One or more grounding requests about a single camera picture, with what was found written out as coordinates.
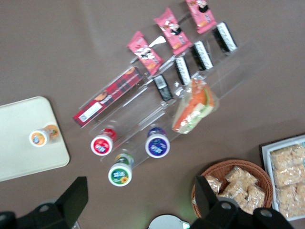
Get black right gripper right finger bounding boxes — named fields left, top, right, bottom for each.
left=189, top=175, right=295, bottom=229

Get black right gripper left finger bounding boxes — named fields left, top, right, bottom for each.
left=0, top=176, right=89, bottom=229

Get triangle sandwich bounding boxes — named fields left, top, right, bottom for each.
left=172, top=77, right=219, bottom=134

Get white cracker tray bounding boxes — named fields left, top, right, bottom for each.
left=261, top=135, right=305, bottom=221

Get cream plastic tray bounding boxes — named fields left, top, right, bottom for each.
left=0, top=96, right=71, bottom=182

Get rice cracker pack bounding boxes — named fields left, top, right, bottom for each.
left=270, top=145, right=305, bottom=167
left=246, top=185, right=265, bottom=208
left=219, top=182, right=248, bottom=206
left=205, top=175, right=222, bottom=194
left=273, top=164, right=305, bottom=187
left=225, top=166, right=259, bottom=186
left=276, top=185, right=305, bottom=218

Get green lid snack cup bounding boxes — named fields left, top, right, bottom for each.
left=108, top=153, right=134, bottom=186

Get brown wicker cracker basket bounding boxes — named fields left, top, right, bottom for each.
left=191, top=159, right=274, bottom=219

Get red lid snack cup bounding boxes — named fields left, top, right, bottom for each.
left=90, top=128, right=118, bottom=156

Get orange lid snack cup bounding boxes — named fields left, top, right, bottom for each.
left=29, top=124, right=60, bottom=148

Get blue lid snack cup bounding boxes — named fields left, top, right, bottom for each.
left=145, top=127, right=171, bottom=158

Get clear acrylic snack stand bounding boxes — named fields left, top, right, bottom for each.
left=80, top=14, right=263, bottom=167

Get red plaid cookie box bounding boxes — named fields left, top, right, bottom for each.
left=72, top=66, right=144, bottom=129

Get small black carton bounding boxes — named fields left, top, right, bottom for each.
left=213, top=21, right=238, bottom=53
left=174, top=56, right=192, bottom=86
left=153, top=74, right=174, bottom=101
left=191, top=41, right=214, bottom=71

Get pink snack packet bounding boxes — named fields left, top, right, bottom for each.
left=185, top=0, right=217, bottom=34
left=153, top=7, right=193, bottom=55
left=126, top=31, right=164, bottom=75

